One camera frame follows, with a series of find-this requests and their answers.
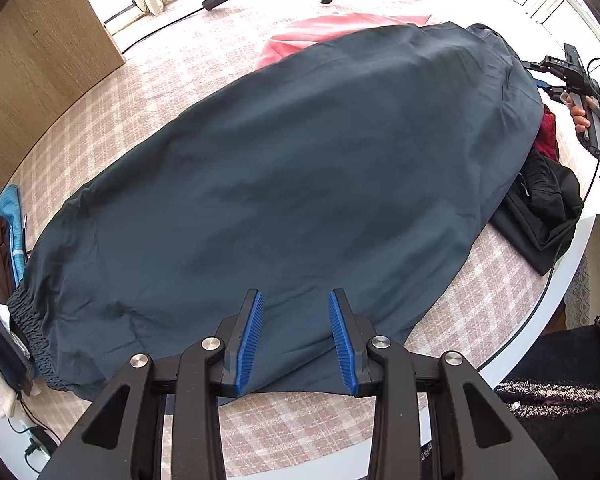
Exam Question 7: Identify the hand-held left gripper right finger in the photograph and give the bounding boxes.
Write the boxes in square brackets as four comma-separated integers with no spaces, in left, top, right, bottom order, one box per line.
[327,288,560,480]

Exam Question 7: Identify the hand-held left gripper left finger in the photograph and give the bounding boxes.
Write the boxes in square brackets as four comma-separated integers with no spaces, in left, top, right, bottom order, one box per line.
[39,288,266,480]

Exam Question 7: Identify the dark grey pants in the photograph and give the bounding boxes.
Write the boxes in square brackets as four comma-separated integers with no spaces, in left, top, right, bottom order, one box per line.
[7,21,544,404]

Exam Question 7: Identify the person's right hand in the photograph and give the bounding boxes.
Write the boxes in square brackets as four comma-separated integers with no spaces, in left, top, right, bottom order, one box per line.
[568,96,593,134]

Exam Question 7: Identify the dark red garment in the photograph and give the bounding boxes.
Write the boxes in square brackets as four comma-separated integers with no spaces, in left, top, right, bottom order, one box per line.
[530,104,562,162]

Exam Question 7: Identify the black garment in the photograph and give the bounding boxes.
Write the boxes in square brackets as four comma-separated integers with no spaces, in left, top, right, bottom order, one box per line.
[489,146,584,277]

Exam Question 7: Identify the pink garment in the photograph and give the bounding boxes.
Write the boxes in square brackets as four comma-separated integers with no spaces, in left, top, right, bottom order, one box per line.
[254,10,443,72]

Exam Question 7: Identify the grey patterned rug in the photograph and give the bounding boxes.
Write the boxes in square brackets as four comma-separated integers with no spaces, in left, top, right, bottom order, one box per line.
[562,254,600,330]

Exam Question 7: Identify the person's dark tweed jacket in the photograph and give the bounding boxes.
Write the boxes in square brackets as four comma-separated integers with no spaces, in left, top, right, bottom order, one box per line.
[420,309,600,480]

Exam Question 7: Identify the navy folded garment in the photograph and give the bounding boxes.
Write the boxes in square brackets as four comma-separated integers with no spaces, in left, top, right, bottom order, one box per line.
[0,267,35,397]

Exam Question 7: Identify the brown folded garment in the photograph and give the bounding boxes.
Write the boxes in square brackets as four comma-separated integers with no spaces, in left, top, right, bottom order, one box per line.
[0,216,19,307]

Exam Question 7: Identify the blue folded garment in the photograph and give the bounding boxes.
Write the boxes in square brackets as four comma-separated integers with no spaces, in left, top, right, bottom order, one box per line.
[0,183,29,287]

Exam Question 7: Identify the pink checked blanket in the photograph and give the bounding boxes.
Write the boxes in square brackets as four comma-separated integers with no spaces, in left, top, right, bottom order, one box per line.
[7,0,587,479]

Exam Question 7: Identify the wooden board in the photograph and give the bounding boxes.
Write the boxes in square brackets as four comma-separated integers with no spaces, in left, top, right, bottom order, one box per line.
[0,0,127,202]

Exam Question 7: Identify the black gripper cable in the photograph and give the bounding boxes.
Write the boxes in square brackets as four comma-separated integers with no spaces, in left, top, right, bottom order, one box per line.
[479,56,600,377]

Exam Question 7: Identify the black ring light cable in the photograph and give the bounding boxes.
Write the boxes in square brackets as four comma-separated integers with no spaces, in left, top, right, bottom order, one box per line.
[121,0,308,57]

